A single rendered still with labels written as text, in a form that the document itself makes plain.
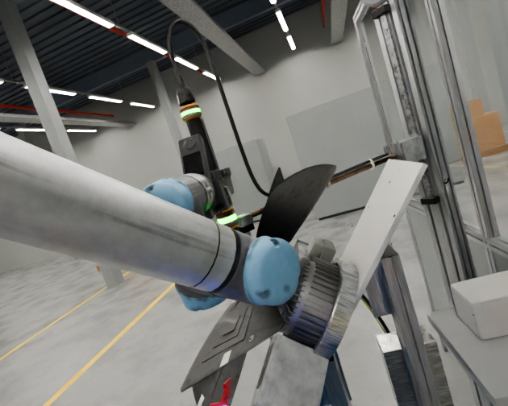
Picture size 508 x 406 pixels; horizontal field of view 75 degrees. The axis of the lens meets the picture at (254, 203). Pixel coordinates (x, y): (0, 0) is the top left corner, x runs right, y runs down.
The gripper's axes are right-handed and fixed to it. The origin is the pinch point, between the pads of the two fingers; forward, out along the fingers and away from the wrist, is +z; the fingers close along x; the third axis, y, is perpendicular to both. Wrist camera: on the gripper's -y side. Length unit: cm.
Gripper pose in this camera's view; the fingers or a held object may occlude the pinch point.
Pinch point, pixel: (215, 173)
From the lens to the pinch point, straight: 77.7
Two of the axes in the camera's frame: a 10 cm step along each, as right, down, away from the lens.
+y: 3.1, 9.4, 1.2
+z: 1.2, -1.7, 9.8
